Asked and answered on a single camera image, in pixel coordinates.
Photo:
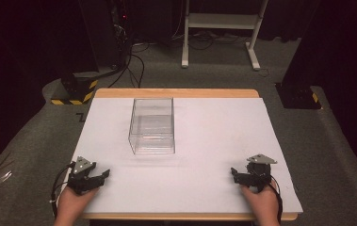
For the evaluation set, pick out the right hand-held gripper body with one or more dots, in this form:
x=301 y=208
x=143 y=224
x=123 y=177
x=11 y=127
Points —
x=260 y=174

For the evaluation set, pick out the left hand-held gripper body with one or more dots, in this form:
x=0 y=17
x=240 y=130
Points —
x=80 y=175

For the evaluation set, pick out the person's left hand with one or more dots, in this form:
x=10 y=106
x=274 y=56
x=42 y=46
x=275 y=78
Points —
x=69 y=207

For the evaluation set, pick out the person's right hand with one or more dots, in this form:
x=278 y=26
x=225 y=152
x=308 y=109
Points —
x=265 y=207

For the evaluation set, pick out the white table mat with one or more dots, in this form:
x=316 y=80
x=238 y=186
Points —
x=217 y=135

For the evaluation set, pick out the clear plastic box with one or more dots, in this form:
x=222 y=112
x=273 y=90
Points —
x=152 y=138

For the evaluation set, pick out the black yellow striped stand base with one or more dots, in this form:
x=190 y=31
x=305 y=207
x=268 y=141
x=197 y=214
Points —
x=78 y=91

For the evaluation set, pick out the dark curtain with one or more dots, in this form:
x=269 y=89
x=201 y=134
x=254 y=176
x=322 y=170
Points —
x=339 y=47
x=19 y=62

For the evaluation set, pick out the black equipment rack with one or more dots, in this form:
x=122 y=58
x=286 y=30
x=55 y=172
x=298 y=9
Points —
x=104 y=31

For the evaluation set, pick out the white metal stand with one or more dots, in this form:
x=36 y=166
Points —
x=221 y=21

